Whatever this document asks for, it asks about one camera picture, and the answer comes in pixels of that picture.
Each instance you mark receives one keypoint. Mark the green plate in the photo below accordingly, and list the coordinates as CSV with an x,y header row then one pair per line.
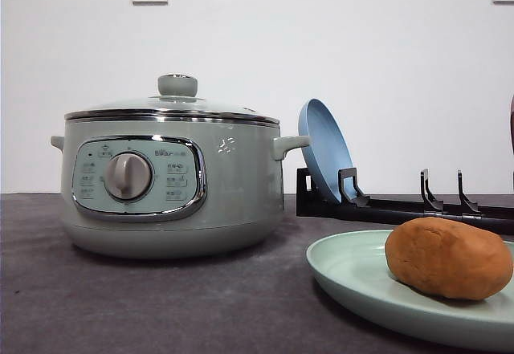
x,y
353,265

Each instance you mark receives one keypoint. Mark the dark red plate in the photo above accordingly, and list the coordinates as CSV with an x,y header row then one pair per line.
x,y
511,125

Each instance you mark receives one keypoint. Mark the brown potato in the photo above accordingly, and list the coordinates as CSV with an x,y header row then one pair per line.
x,y
449,257

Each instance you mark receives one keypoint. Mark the green electric steamer pot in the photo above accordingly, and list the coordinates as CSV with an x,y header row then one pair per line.
x,y
175,175

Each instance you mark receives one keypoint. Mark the glass steamer lid green knob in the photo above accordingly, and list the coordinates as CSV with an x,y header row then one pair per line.
x,y
177,100

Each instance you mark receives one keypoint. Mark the black dish rack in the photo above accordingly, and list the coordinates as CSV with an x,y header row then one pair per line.
x,y
353,205

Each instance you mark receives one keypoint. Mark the blue plate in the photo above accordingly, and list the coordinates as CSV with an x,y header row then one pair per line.
x,y
329,150

